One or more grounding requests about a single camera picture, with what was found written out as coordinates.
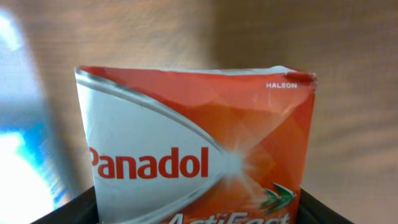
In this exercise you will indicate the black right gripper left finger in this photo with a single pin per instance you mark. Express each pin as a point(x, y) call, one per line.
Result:
point(81, 210)

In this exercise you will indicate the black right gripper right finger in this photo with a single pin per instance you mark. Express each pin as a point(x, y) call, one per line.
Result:
point(312, 211)

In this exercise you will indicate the blue Kool Fever box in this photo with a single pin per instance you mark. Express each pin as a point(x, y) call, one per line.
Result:
point(32, 185)

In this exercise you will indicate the red Panadol ActiFast box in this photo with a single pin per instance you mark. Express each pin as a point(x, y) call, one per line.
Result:
point(196, 146)

